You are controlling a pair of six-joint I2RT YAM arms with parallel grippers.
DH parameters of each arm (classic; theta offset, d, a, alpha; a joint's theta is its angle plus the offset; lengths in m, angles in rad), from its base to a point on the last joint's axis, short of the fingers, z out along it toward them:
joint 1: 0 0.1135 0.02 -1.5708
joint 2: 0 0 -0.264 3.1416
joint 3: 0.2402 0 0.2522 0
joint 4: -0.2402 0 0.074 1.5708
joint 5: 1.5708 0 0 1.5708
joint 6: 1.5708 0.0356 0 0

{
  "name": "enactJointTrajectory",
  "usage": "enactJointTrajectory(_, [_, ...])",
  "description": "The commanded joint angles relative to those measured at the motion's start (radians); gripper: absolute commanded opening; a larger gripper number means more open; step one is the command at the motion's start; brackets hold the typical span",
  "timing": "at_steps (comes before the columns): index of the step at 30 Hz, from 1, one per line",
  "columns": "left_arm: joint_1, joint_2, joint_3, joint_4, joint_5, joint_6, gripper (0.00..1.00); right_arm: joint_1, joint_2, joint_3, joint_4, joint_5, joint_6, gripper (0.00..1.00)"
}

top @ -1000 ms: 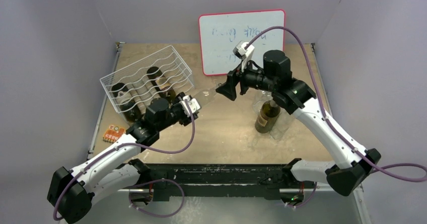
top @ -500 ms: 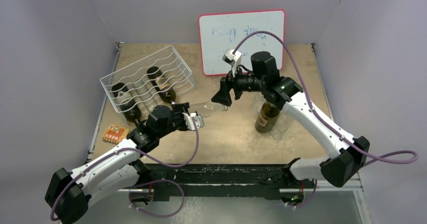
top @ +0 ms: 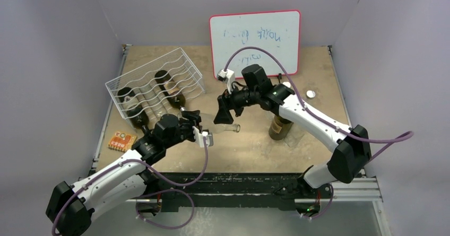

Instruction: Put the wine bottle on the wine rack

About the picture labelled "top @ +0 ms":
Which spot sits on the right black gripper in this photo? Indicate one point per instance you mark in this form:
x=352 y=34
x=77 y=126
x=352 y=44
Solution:
x=229 y=99

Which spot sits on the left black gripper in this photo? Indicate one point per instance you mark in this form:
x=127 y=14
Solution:
x=194 y=119

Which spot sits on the clear bottle back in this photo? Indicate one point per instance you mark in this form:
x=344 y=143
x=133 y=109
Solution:
x=207 y=122

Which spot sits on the dark bottle brown label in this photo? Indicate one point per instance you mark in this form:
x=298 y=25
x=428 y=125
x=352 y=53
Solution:
x=170 y=89

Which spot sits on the clear square glass bottle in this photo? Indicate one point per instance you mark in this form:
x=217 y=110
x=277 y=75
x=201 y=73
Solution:
x=154 y=108

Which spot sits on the dark bottle white label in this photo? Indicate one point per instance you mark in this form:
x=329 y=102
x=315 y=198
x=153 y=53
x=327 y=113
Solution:
x=134 y=109

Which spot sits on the clear bottle silver cap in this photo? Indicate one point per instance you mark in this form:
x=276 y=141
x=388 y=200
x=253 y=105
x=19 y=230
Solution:
x=287 y=84

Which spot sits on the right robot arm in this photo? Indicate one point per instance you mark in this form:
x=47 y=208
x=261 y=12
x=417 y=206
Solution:
x=349 y=153

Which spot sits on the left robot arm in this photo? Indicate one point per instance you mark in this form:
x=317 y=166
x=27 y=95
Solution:
x=73 y=207

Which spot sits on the orange card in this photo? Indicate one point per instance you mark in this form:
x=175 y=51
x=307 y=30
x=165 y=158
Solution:
x=121 y=141

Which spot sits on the red framed whiteboard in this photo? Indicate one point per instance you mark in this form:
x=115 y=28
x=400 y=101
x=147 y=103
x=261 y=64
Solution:
x=270 y=39

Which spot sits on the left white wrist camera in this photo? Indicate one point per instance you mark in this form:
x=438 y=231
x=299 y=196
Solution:
x=202 y=137

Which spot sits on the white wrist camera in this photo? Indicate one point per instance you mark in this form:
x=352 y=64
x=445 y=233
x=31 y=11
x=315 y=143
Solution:
x=202 y=137
x=227 y=76

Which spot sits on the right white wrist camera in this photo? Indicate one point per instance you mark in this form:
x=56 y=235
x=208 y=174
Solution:
x=227 y=76

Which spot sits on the white wire wine rack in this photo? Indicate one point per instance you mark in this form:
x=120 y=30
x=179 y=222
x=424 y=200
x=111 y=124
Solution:
x=142 y=81

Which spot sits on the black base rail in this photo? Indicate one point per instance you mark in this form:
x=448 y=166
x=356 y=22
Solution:
x=283 y=191

